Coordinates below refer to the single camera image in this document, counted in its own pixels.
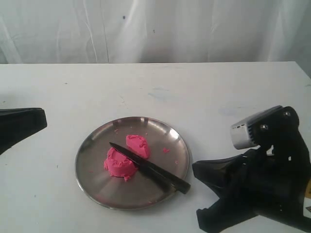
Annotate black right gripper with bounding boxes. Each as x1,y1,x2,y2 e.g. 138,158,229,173
192,145,311,233

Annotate black knife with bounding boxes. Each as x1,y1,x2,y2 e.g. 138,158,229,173
109,142,191,194

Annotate small pink dough piece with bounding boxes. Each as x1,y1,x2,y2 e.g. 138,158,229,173
126,134,151,159

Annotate round steel plate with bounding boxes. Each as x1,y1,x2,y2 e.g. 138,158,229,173
75,116,191,210

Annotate white backdrop curtain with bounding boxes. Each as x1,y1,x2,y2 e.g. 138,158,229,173
0,0,311,64

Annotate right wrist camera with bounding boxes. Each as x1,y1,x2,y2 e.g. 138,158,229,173
230,105,311,166

